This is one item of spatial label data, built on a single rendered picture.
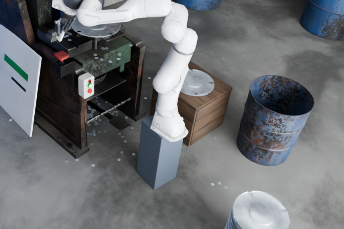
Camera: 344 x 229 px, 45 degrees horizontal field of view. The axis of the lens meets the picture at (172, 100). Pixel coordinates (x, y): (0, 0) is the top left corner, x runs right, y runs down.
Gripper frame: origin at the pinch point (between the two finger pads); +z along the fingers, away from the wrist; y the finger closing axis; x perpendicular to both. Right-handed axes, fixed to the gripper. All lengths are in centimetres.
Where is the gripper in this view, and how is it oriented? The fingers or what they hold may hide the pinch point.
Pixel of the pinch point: (60, 35)
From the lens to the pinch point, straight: 223.6
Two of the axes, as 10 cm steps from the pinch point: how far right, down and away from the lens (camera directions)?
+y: 6.4, -4.3, 6.4
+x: -6.4, -7.6, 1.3
